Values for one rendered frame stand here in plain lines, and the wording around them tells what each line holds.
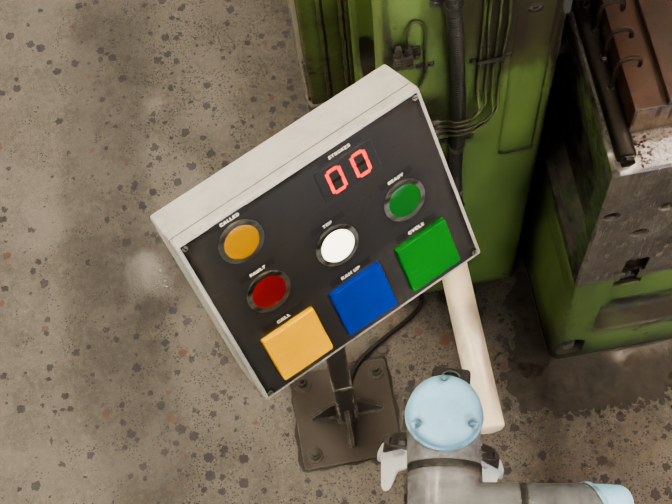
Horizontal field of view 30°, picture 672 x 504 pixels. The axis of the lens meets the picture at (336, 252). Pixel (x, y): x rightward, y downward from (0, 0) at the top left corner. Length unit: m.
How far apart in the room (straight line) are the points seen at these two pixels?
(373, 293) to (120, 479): 1.15
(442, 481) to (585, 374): 1.39
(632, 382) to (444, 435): 1.41
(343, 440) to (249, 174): 1.17
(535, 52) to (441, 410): 0.73
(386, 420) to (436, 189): 1.07
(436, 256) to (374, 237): 0.10
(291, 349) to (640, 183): 0.57
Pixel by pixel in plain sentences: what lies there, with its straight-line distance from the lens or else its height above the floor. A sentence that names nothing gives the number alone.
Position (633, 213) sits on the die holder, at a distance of 1.91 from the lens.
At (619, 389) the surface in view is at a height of 0.00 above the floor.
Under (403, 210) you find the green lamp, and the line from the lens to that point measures 1.53.
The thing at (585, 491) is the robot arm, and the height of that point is 1.26.
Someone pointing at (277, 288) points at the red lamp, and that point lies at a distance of 1.50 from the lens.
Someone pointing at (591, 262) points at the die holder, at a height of 0.58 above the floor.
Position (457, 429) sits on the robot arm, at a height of 1.29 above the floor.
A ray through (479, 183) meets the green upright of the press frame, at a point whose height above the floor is 0.52.
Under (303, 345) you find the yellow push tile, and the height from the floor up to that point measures 1.01.
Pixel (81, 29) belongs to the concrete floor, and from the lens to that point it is 3.03.
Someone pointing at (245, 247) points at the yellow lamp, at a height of 1.16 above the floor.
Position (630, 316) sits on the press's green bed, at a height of 0.16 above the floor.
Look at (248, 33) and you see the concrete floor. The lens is 2.94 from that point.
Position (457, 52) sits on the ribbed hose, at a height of 1.01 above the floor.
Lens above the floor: 2.49
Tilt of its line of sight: 68 degrees down
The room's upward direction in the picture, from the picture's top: 9 degrees counter-clockwise
